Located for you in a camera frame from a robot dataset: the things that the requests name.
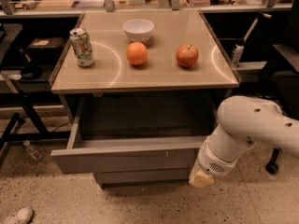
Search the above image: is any white gripper with vent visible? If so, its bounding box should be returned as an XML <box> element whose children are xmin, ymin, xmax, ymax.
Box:
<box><xmin>189</xmin><ymin>138</ymin><xmax>236</xmax><ymax>188</ymax></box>

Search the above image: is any grey top drawer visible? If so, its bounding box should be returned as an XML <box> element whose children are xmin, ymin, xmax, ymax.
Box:
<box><xmin>51</xmin><ymin>94</ymin><xmax>215</xmax><ymax>174</ymax></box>

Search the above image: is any grey drawer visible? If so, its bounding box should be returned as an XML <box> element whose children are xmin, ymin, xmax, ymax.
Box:
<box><xmin>93</xmin><ymin>168</ymin><xmax>190</xmax><ymax>189</ymax></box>
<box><xmin>51</xmin><ymin>94</ymin><xmax>215</xmax><ymax>174</ymax></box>

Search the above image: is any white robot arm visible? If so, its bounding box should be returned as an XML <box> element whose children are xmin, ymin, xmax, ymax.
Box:
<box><xmin>189</xmin><ymin>95</ymin><xmax>299</xmax><ymax>188</ymax></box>

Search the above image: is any grey lower drawer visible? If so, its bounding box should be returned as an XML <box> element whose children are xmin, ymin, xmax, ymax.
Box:
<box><xmin>93</xmin><ymin>168</ymin><xmax>190</xmax><ymax>189</ymax></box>

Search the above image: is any grey cabinet with beige top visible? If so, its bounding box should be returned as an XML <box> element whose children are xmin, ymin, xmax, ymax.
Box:
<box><xmin>49</xmin><ymin>8</ymin><xmax>242</xmax><ymax>125</ymax></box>

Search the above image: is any red apple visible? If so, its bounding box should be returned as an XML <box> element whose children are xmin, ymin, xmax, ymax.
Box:
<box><xmin>176</xmin><ymin>44</ymin><xmax>199</xmax><ymax>68</ymax></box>

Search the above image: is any black office chair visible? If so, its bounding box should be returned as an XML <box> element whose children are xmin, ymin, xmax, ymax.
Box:
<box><xmin>255</xmin><ymin>0</ymin><xmax>299</xmax><ymax>175</ymax></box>

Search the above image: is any orange fruit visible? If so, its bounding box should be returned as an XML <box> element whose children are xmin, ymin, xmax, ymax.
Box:
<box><xmin>126</xmin><ymin>42</ymin><xmax>148</xmax><ymax>65</ymax></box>

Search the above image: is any white bowl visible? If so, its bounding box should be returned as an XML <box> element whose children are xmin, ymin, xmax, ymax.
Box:
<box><xmin>122</xmin><ymin>19</ymin><xmax>155</xmax><ymax>43</ymax></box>

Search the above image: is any plastic water bottle on floor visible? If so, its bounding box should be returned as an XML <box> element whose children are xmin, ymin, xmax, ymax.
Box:
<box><xmin>23</xmin><ymin>140</ymin><xmax>43</xmax><ymax>161</ymax></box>

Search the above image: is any green white soda can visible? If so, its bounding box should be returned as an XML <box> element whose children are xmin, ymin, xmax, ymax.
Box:
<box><xmin>69</xmin><ymin>28</ymin><xmax>95</xmax><ymax>67</ymax></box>

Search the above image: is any white shoe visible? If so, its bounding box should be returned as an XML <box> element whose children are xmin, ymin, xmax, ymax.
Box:
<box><xmin>1</xmin><ymin>207</ymin><xmax>34</xmax><ymax>224</ymax></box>

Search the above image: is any black joystick device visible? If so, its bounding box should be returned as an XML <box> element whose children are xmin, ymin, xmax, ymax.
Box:
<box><xmin>19</xmin><ymin>48</ymin><xmax>42</xmax><ymax>80</ymax></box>

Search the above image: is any black box on shelf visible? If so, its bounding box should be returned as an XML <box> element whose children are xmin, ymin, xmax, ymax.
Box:
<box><xmin>27</xmin><ymin>36</ymin><xmax>65</xmax><ymax>56</ymax></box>

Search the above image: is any black folding stand left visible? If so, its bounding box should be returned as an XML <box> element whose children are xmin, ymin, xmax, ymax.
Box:
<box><xmin>0</xmin><ymin>23</ymin><xmax>72</xmax><ymax>166</ymax></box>

